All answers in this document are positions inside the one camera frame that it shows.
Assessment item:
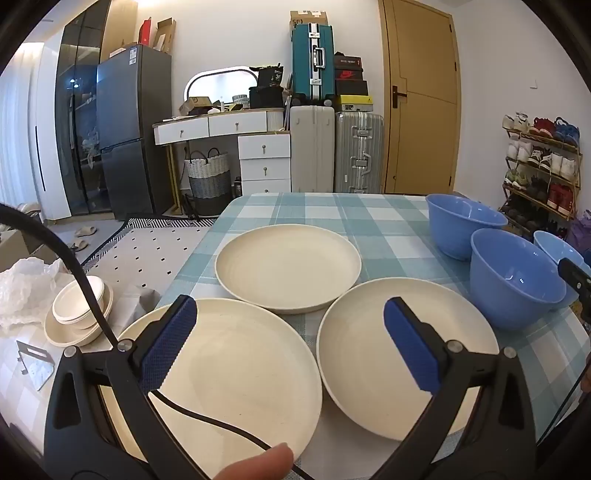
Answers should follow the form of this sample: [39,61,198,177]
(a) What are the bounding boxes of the blue bowl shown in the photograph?
[425,194,509,261]
[533,231,586,310]
[470,228,568,330]

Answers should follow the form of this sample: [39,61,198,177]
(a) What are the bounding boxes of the cardboard box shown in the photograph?
[290,10,329,28]

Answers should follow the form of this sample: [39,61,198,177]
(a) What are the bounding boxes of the gold shoe rack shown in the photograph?
[501,115,583,232]

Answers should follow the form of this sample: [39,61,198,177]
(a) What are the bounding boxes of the white vanity desk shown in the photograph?
[153,108,291,217]

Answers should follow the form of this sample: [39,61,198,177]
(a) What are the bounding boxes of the person's left hand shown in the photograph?
[215,442,295,480]

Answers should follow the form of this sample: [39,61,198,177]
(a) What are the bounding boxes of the white cabinet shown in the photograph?
[28,41,72,220]

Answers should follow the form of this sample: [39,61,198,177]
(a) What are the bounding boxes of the open cardboard boxes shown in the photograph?
[137,17,177,54]

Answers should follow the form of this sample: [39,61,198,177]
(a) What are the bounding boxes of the small brown box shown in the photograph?
[179,97,212,116]

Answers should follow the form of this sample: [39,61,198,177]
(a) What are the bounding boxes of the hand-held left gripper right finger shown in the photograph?
[369,296,541,480]

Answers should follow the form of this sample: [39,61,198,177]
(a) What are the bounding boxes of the white drawer chest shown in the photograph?
[238,133,291,195]

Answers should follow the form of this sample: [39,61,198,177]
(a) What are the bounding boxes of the silver suitcase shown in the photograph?
[334,111,385,195]

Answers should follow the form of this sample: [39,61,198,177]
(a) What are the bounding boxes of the dark grey refrigerator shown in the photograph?
[96,45,174,221]

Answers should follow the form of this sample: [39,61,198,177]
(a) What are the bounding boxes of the black glass cabinet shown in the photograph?
[54,0,114,217]

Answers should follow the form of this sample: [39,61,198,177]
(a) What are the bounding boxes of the white suitcase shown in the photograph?
[289,105,335,193]

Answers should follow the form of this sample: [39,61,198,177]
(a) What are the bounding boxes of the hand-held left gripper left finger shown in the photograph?
[44,294,218,480]

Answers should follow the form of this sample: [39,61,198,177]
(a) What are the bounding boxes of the woven laundry basket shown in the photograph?
[185,148,232,217]

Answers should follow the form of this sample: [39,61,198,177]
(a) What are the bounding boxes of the stack of cream dishes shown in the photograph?
[44,275,114,347]

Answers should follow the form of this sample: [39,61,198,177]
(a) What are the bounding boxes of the beige slippers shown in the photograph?
[69,226,98,252]

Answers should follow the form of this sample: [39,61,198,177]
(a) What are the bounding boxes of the teal suitcase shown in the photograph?
[292,23,336,106]

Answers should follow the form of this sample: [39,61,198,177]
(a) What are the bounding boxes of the brown wooden door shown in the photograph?
[379,0,462,195]

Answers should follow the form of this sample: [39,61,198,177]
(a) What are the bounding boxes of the black cable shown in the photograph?
[0,203,319,480]

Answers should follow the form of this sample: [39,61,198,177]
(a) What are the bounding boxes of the yellow shoebox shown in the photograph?
[335,95,373,113]

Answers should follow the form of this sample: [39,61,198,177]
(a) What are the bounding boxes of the rows of assorted shoes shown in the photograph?
[502,113,581,232]

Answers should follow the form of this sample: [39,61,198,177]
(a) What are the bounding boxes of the white patterned rug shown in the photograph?
[81,217,222,324]

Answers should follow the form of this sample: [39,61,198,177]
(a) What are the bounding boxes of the plain black shoebox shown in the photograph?
[335,80,369,97]

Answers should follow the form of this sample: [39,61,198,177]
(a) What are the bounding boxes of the teal checkered tablecloth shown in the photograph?
[99,191,591,480]

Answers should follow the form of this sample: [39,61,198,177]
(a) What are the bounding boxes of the cream round plate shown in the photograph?
[215,224,362,315]
[317,277,501,441]
[99,298,323,480]

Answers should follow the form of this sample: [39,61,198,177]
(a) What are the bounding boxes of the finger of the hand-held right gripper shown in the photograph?
[558,258,591,324]

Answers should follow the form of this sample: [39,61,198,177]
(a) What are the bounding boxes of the metal bracket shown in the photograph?
[17,342,55,392]

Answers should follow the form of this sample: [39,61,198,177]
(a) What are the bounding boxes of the clear plastic bag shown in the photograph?
[0,258,77,330]

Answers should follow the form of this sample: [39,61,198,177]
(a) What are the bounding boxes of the rounded vanity mirror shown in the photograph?
[185,67,259,104]

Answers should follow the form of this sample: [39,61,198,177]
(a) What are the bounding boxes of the purple bag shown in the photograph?
[570,217,591,252]

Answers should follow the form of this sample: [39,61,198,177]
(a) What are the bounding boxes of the black bag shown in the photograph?
[249,65,284,110]

